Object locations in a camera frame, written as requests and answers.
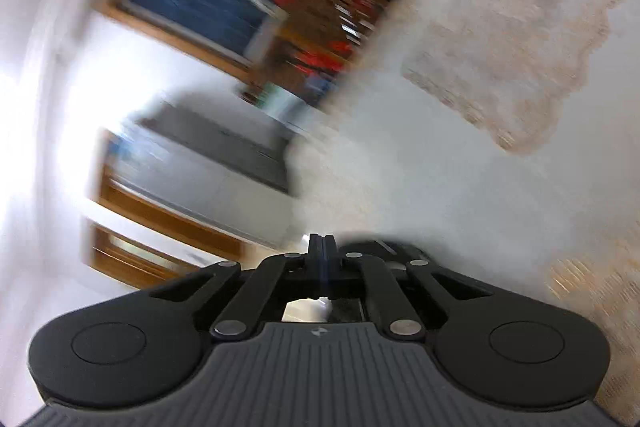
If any black sneaker with white swoosh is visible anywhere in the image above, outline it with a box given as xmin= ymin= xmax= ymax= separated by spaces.
xmin=337 ymin=239 xmax=431 ymax=268

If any silver refrigerator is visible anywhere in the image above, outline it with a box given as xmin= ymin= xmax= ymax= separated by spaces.
xmin=108 ymin=102 xmax=295 ymax=249

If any white green carton box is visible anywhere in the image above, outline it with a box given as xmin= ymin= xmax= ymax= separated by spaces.
xmin=256 ymin=82 xmax=305 ymax=122

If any brown wooden chair far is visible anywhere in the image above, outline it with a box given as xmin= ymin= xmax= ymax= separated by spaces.
xmin=277 ymin=0 xmax=388 ymax=75

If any black bicycle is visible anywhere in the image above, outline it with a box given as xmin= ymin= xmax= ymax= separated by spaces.
xmin=272 ymin=0 xmax=390 ymax=102

